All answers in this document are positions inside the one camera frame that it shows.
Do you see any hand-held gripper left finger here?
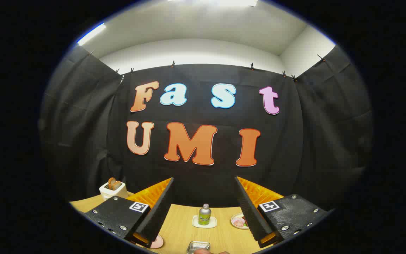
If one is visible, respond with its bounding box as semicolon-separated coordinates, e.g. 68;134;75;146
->
84;177;174;248

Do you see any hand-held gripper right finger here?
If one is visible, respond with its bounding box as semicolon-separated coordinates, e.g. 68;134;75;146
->
235;176;331;248

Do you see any white oval food bowl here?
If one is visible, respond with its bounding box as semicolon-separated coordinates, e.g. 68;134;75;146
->
230;213;250;230

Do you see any pink round plate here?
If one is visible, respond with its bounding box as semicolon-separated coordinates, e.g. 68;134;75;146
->
149;235;164;249

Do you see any white square coaster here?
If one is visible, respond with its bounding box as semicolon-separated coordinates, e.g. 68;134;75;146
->
192;215;218;229

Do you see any green soda bottle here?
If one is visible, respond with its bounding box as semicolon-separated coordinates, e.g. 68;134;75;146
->
198;204;212;226

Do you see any white toaster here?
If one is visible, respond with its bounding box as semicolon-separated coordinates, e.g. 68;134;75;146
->
99;182;129;201

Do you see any ceiling light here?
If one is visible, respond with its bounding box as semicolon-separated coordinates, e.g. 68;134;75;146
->
168;0;258;7

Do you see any metal wire basket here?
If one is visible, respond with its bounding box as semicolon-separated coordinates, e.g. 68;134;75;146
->
187;241;211;254

